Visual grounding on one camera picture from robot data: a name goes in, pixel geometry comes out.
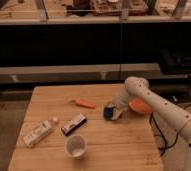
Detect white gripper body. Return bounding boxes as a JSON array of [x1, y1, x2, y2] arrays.
[[113, 88, 134, 109]]

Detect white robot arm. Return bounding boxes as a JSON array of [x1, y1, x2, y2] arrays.
[[113, 76, 191, 171]]

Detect orange bowl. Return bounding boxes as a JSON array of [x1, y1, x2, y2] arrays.
[[128, 98, 154, 115]]

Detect long metal shelf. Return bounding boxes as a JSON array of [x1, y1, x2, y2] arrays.
[[0, 63, 189, 84]]

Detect orange toy carrot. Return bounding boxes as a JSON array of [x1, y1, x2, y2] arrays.
[[68, 99, 96, 109]]

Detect brown chocolate bar box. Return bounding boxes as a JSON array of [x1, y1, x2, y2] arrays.
[[61, 113, 87, 136]]

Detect white plastic cup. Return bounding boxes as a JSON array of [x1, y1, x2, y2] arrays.
[[65, 134, 86, 159]]

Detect black cable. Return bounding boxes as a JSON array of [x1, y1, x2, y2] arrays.
[[149, 113, 180, 158]]

